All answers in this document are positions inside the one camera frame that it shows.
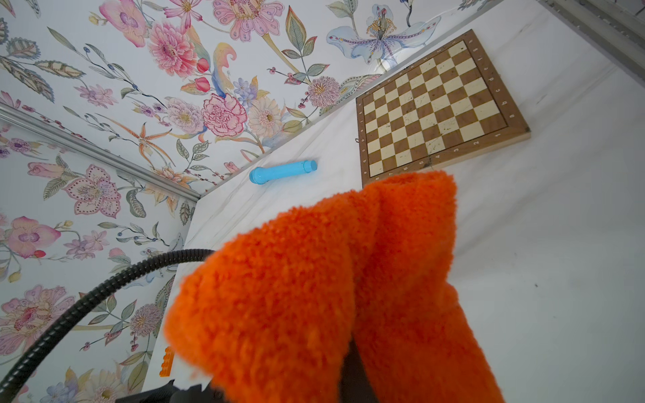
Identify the wooden chessboard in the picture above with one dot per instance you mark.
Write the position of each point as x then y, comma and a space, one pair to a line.
449, 106

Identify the orange fluffy cloth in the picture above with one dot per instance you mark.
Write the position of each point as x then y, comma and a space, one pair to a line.
272, 315

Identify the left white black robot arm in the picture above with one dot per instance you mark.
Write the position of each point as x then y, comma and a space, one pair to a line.
169, 393

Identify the blue cylindrical case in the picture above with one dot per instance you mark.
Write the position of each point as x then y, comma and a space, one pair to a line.
262, 175

